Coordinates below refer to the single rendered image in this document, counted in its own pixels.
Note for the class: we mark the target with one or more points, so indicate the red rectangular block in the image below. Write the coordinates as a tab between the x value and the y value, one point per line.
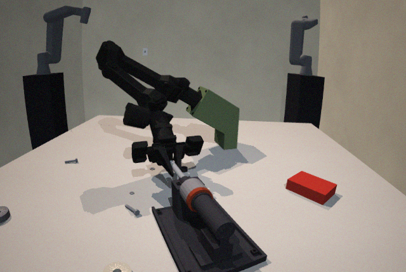
311	187

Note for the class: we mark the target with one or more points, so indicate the red-brown ring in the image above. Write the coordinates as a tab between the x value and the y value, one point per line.
194	193

